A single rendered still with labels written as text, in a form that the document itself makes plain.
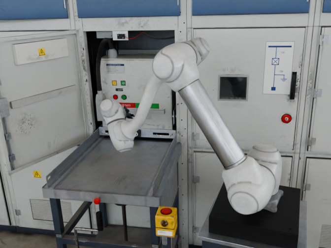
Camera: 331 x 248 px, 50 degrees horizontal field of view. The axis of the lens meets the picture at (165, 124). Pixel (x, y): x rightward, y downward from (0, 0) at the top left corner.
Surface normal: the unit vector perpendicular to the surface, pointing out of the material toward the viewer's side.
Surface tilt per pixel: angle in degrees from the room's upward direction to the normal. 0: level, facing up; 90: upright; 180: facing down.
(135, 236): 0
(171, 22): 90
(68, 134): 90
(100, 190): 0
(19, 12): 90
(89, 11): 90
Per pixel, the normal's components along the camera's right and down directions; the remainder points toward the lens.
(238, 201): -0.36, 0.47
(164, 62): -0.52, 0.25
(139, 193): -0.03, -0.94
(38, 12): -0.03, 0.33
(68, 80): 0.82, 0.17
